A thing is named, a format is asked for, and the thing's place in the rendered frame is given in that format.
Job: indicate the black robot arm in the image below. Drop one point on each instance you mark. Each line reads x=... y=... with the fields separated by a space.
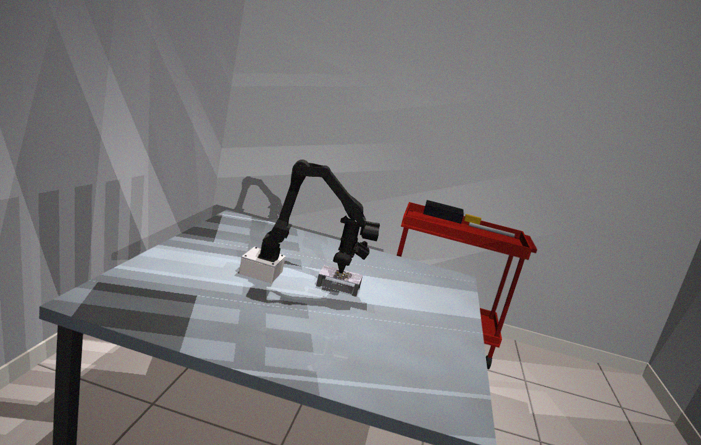
x=369 y=230

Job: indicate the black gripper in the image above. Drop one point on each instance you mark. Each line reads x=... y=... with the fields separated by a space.
x=344 y=257

